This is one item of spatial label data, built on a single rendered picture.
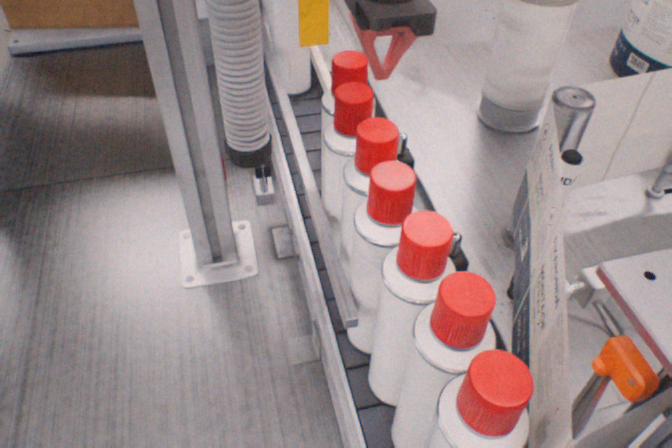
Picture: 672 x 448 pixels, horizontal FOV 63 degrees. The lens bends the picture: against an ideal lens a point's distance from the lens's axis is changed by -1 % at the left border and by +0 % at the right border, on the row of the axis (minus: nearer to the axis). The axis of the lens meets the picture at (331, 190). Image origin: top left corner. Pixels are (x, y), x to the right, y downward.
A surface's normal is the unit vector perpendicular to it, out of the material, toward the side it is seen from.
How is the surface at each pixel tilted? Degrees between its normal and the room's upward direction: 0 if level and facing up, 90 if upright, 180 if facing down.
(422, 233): 2
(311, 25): 90
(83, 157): 0
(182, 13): 90
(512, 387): 2
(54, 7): 90
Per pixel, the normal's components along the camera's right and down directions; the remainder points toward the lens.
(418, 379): -0.77, 0.44
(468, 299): 0.01, -0.75
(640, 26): -0.98, 0.13
